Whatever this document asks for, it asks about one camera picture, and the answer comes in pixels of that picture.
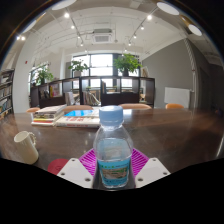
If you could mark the tall wall bookshelf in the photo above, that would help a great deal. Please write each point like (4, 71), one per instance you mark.
(6, 95)

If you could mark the flat round red coaster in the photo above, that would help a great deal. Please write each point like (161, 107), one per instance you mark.
(55, 166)

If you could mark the small bushy potted plant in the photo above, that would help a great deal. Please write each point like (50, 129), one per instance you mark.
(43, 75)

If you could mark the clear blue-capped water bottle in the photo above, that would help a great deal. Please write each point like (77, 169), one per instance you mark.
(113, 150)

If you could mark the large blue-covered book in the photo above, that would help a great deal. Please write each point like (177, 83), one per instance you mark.
(80, 118)

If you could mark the ceiling track spotlights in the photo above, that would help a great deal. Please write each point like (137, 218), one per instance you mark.
(66, 15)

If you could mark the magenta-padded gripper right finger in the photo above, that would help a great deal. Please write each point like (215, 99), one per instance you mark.
(151, 170)

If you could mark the large dark-potted green plant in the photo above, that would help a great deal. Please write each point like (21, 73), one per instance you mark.
(126, 63)

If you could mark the white-potted green plant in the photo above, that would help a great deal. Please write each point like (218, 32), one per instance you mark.
(78, 66)

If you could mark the cream ceramic mug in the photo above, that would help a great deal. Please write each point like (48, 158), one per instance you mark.
(26, 148)

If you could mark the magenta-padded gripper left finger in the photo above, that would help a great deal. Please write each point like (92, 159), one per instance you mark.
(75, 171)

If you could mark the dark open shelf unit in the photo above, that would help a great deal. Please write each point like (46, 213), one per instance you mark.
(115, 98)

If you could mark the white wall panel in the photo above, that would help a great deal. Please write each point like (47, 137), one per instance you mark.
(176, 96)

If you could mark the ceiling air conditioner cassette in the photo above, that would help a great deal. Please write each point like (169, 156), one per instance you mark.
(102, 36)

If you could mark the stack of books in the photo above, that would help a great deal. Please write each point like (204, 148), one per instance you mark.
(48, 115)

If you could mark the row of orange chairs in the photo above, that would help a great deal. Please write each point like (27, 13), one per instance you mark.
(135, 106)

